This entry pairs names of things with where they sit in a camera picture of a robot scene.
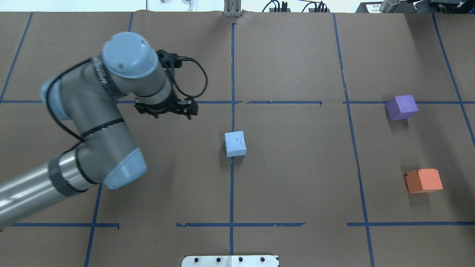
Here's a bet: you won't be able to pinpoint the purple foam block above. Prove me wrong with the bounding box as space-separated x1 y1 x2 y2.
385 95 419 121

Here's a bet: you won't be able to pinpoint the orange foam block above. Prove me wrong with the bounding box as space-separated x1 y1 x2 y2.
405 168 443 193

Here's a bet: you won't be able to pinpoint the aluminium extrusion post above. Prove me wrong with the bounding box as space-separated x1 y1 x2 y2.
223 0 242 17

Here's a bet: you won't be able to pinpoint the black cable connectors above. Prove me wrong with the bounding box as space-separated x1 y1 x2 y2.
261 0 291 13
301 0 330 13

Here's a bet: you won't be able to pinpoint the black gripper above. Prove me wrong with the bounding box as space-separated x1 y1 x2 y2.
134 98 199 120

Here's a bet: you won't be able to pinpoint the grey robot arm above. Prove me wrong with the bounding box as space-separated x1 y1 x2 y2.
0 32 197 229

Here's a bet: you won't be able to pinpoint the light blue foam block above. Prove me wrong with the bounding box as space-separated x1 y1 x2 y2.
225 131 247 158

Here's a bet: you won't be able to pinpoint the black cable connectors left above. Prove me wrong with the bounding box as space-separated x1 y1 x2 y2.
261 0 291 13

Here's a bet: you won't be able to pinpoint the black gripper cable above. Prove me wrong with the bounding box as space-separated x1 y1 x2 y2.
156 49 208 100

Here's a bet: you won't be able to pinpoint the silver metal cylinder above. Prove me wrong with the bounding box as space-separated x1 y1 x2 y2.
379 0 400 13

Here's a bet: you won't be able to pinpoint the white metal mounting plate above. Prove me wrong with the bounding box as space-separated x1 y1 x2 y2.
181 255 280 267

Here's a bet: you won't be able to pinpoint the black cable connectors right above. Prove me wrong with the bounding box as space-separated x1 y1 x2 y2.
301 0 330 13

